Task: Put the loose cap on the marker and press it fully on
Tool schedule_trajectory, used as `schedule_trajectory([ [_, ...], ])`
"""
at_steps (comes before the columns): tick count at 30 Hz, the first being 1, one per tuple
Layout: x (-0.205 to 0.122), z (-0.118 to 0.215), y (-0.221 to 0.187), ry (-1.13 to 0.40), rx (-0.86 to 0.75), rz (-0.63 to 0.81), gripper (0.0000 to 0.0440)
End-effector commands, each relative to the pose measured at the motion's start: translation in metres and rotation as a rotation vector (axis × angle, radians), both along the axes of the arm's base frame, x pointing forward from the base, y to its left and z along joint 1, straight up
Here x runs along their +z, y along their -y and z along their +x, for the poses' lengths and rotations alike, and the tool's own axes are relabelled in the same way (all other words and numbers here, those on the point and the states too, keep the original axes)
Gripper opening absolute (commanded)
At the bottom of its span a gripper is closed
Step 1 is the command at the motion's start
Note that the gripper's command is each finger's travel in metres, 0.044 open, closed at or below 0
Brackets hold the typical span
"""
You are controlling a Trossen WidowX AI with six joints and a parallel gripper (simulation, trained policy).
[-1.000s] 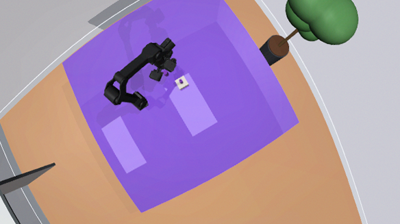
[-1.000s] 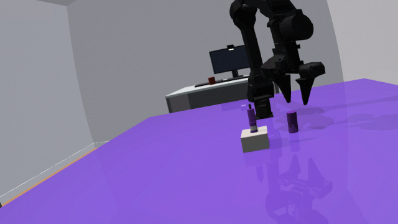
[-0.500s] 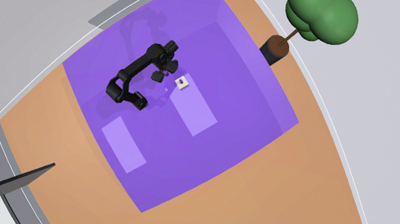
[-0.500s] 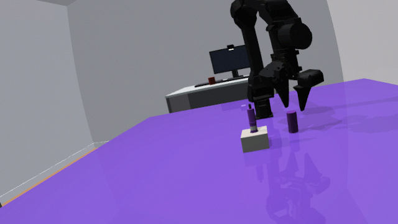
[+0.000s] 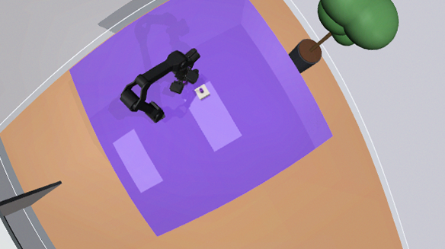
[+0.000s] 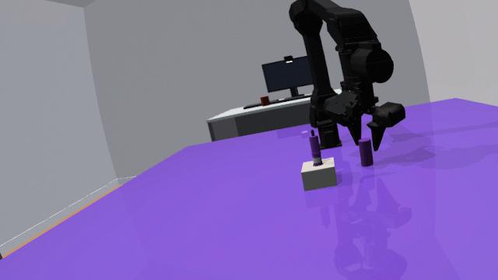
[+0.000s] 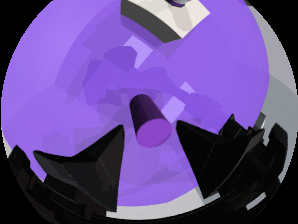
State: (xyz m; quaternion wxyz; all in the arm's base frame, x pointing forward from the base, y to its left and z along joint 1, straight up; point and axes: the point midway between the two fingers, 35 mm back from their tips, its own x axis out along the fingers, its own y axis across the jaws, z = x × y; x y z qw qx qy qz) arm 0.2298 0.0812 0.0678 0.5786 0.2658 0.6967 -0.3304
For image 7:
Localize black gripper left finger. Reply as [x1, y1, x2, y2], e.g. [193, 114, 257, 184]
[33, 125, 125, 213]

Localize white block with socket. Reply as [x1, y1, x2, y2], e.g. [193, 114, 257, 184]
[120, 0, 210, 43]

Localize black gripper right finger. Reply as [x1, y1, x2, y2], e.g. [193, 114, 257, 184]
[177, 120, 265, 200]

